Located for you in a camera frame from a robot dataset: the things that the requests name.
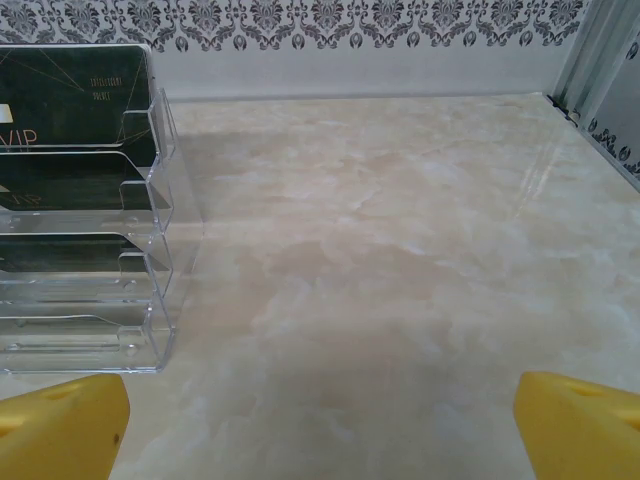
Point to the aluminium frame post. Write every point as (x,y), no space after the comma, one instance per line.
(590,50)

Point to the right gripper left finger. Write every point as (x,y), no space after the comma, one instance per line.
(60,430)

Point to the black VIP card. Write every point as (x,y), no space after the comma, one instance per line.
(75,100)
(60,250)
(65,180)

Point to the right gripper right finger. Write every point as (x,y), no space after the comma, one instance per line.
(580,430)

